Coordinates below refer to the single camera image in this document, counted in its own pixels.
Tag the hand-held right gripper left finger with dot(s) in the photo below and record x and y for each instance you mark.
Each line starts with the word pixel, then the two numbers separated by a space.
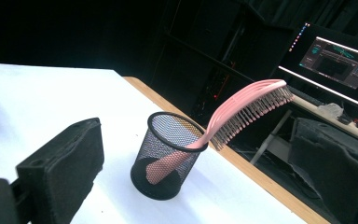
pixel 65 168

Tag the black mesh pen holder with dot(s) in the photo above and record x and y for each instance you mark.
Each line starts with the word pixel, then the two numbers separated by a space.
pixel 155 189

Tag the computer monitor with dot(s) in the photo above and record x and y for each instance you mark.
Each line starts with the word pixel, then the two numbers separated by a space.
pixel 338 59

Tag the dark equipment rack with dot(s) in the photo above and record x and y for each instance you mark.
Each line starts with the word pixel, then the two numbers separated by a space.
pixel 211 77

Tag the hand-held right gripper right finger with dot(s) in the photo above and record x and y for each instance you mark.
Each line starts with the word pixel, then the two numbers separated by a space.
pixel 341 174

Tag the pink hairbrush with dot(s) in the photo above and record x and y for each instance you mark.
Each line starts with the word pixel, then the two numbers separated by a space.
pixel 233 107

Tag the clear plastic wrapper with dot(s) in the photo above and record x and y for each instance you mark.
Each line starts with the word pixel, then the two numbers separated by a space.
pixel 331 110

